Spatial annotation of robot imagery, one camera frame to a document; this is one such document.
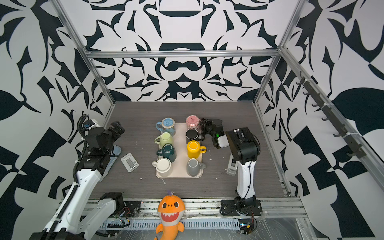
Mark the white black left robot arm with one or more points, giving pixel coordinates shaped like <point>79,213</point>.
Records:
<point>97,157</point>

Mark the black mug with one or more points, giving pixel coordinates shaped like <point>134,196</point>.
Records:
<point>194,135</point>

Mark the beige plastic tray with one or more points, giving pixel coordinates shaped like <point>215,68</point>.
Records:
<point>179,166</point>

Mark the white slotted cable duct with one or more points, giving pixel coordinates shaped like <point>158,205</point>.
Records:
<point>151,224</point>

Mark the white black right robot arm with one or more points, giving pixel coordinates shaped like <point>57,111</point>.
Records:
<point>245,149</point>

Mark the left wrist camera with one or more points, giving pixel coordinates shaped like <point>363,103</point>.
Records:
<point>90,124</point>

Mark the wall hook rail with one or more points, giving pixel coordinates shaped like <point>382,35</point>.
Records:
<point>334,116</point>

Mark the yellow mug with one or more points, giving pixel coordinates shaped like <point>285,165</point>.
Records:
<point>194,149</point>

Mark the left grey docking plate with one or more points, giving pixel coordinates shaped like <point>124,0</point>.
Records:
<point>129,162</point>

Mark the orange shark plush toy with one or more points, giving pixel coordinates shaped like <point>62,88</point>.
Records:
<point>170,210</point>

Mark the right grey docking plate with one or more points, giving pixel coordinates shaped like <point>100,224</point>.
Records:
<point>232,166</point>

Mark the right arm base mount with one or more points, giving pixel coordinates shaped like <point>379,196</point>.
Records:
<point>238,207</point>

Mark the blue butterfly mug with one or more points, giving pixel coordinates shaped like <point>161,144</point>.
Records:
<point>167,125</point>

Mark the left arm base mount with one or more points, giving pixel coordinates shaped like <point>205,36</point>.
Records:
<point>130,209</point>

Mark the aluminium frame rail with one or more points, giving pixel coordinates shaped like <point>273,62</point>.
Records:
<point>181,54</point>

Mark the grey docking plate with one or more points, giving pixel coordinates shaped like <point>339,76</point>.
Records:
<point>129,162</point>
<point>232,166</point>

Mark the light green mug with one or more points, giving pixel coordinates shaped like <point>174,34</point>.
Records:
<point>163,139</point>

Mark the pink ghost pattern mug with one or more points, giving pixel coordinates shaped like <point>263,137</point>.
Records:
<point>193,122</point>

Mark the grey mug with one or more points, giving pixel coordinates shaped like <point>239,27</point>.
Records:
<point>194,167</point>

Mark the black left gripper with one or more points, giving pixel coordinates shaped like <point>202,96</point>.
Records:
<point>115,133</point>

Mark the dark green mug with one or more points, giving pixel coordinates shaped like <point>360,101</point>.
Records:
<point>168,152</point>

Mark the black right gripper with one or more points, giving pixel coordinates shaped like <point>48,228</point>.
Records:
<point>206,124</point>

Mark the white cream mug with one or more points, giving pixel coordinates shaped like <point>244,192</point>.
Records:
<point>163,167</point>

